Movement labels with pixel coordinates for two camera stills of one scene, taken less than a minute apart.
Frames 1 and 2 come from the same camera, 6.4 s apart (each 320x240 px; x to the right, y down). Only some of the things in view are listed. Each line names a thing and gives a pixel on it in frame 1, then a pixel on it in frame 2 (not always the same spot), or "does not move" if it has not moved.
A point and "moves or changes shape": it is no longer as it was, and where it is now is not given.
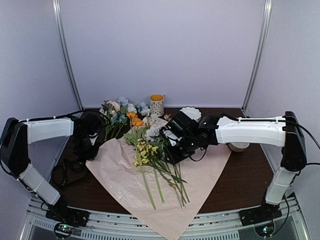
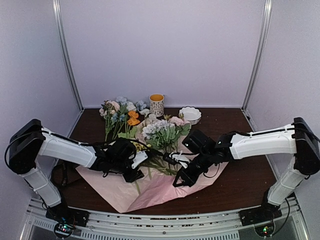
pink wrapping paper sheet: x=116 y=167 to x=127 y=195
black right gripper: x=175 y=158 to x=189 y=179
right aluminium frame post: x=262 y=45 does not move
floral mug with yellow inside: x=157 y=104 does not move
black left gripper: x=91 y=155 to x=134 y=176
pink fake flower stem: x=179 y=181 moves or changes shape
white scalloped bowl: x=192 y=112 does not move
